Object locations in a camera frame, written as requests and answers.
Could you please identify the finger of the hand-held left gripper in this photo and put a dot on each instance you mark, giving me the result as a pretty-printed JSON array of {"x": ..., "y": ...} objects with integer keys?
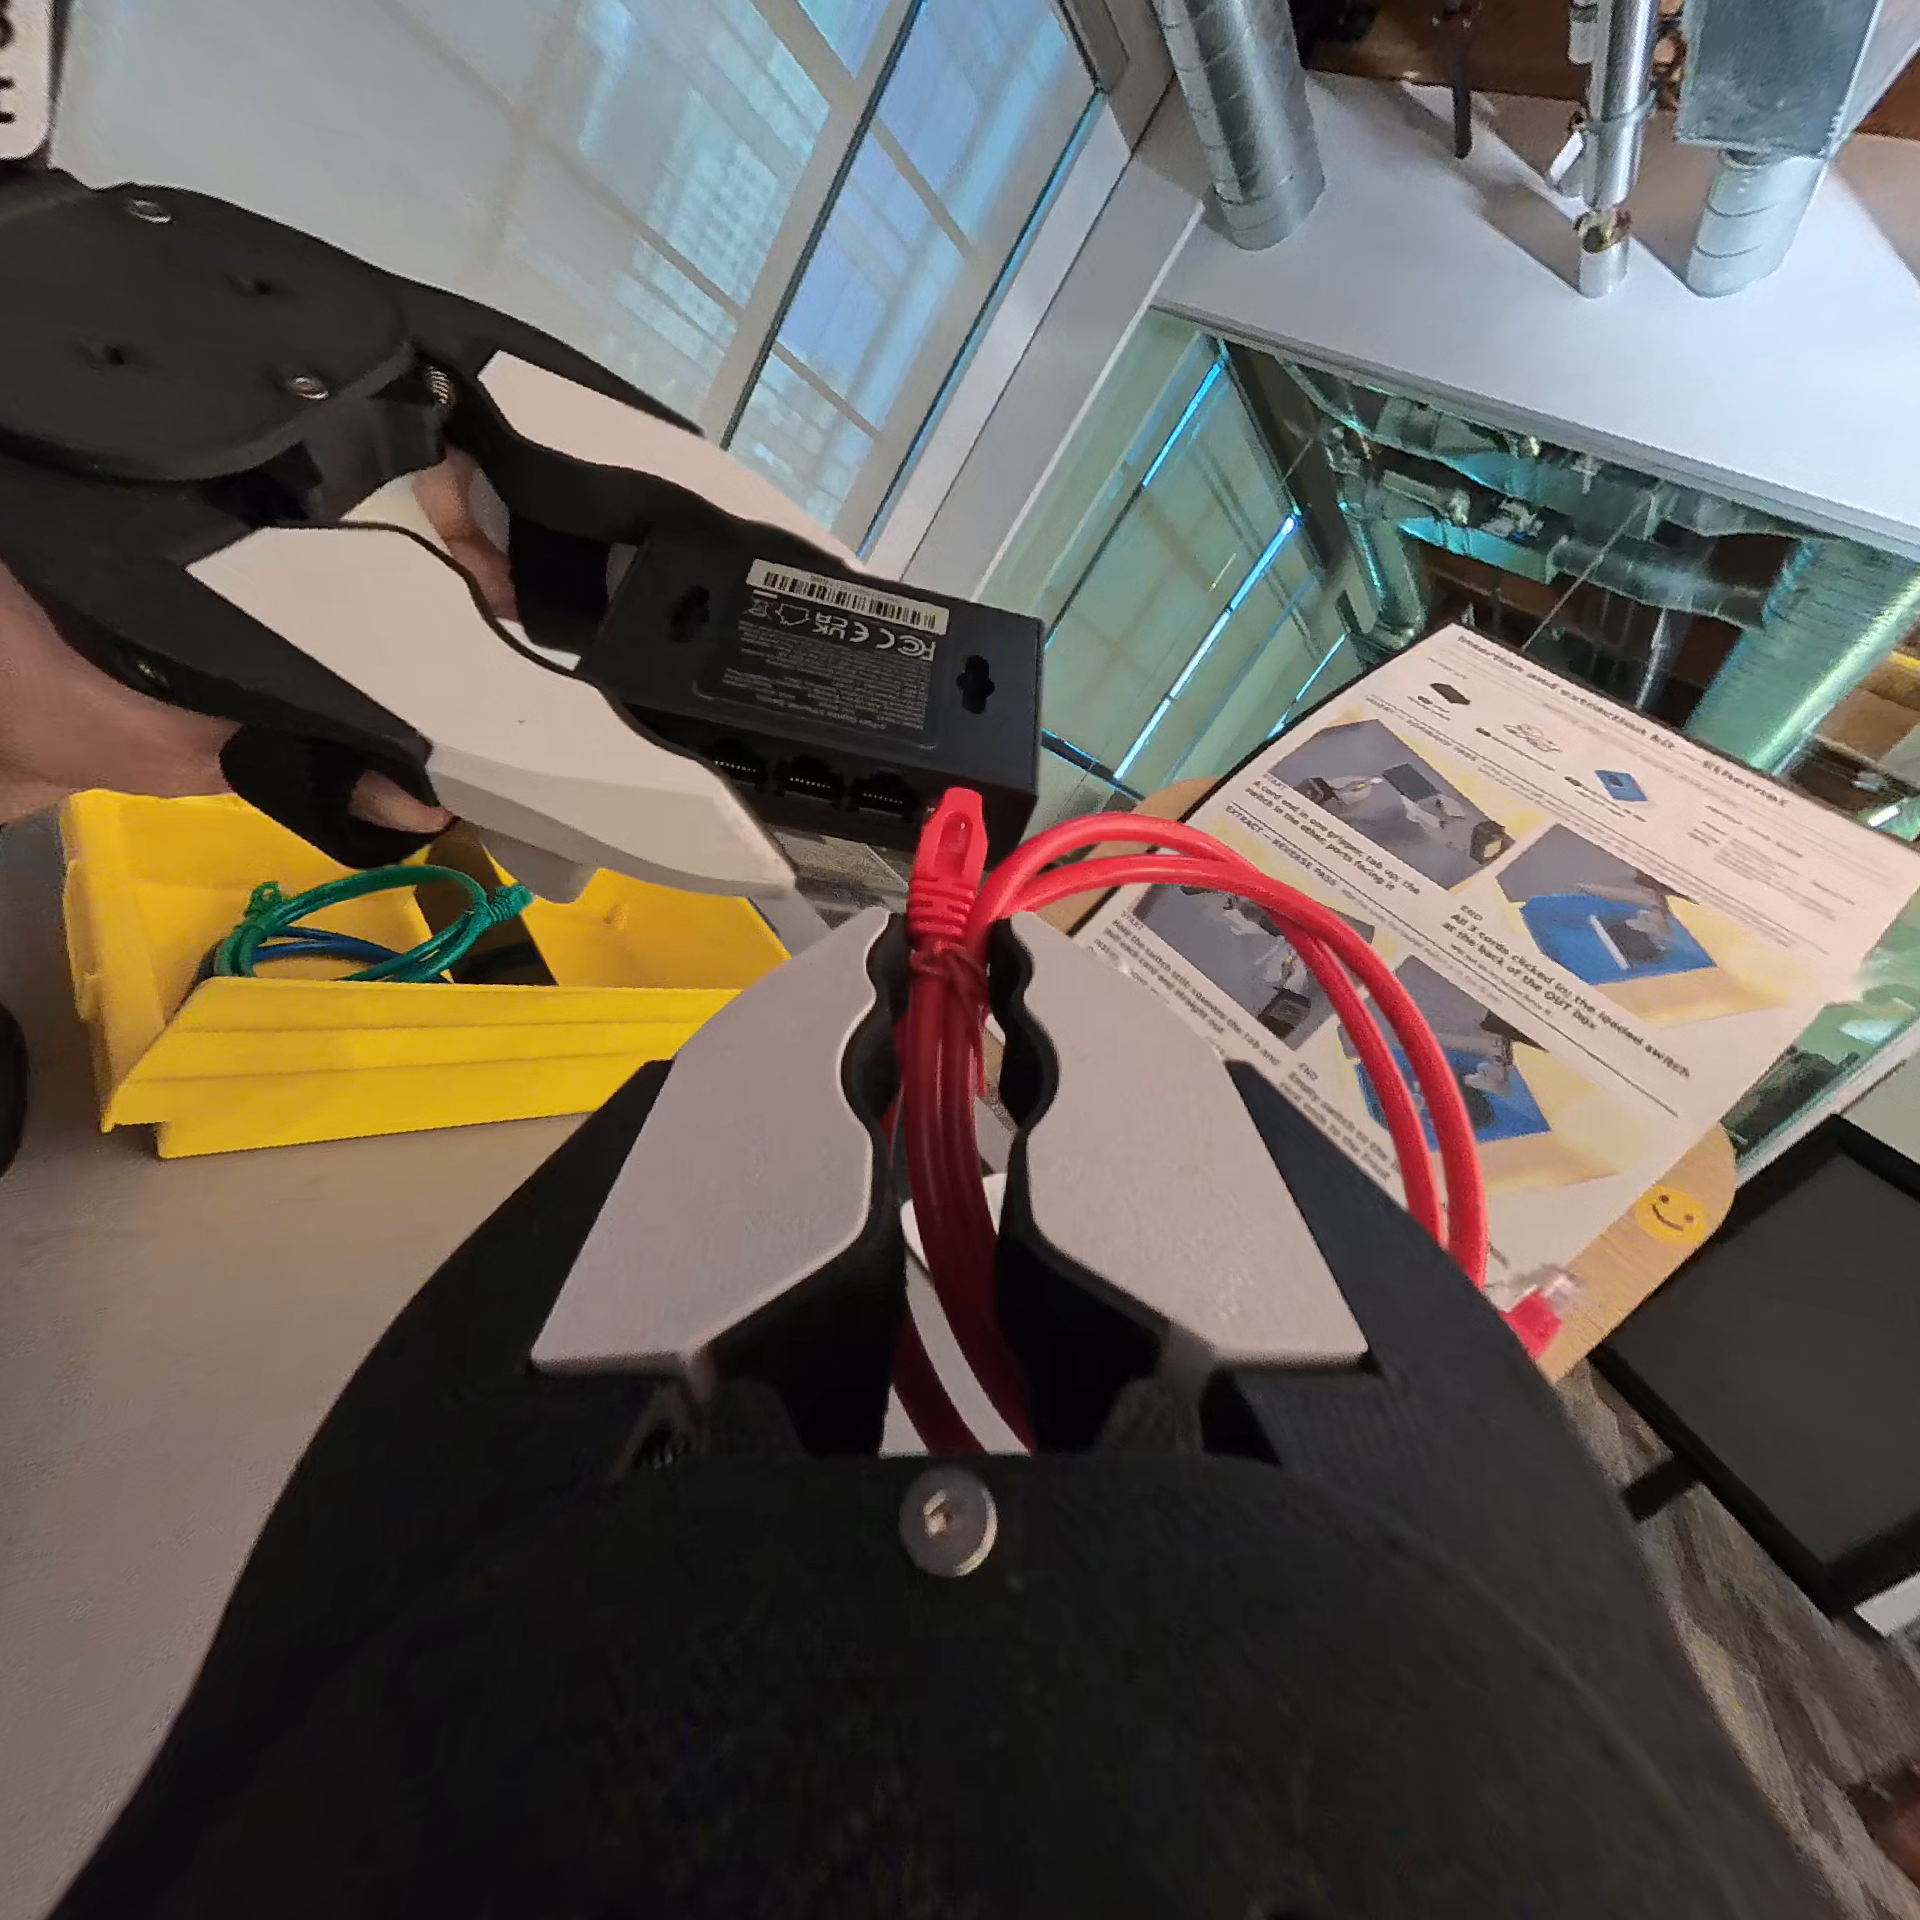
[
  {"x": 451, "y": 692},
  {"x": 600, "y": 451}
]

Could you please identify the person's left hand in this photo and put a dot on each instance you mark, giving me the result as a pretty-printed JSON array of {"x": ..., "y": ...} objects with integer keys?
[{"x": 90, "y": 735}]

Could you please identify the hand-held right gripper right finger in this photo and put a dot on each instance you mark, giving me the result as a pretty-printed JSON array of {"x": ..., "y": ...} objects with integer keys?
[{"x": 1156, "y": 1202}]

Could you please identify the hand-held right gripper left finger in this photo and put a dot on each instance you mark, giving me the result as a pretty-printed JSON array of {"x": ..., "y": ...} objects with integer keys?
[{"x": 751, "y": 1186}]

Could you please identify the black ethernet switch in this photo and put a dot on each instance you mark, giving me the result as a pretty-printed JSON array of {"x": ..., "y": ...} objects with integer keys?
[{"x": 676, "y": 662}]

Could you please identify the glass window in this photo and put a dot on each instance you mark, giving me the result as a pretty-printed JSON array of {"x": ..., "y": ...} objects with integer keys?
[{"x": 839, "y": 226}]

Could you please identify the instruction sheet on stand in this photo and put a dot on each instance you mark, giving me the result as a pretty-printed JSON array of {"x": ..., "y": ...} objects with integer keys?
[{"x": 1621, "y": 1276}]

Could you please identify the silver ventilation duct cluster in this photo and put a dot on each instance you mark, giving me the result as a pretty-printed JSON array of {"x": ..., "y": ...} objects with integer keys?
[{"x": 1245, "y": 119}]

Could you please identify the yellow smiley sticker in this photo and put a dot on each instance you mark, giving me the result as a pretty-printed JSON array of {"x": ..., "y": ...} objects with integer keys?
[{"x": 1669, "y": 1212}]

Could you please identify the printed instruction sheet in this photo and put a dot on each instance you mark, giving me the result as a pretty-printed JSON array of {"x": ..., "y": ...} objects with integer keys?
[{"x": 1725, "y": 839}]

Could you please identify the yellow plastic bin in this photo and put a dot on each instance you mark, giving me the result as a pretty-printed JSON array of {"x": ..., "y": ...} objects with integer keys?
[{"x": 375, "y": 1051}]

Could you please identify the black monitor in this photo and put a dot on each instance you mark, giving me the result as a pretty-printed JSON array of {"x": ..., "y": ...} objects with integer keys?
[{"x": 1770, "y": 1350}]

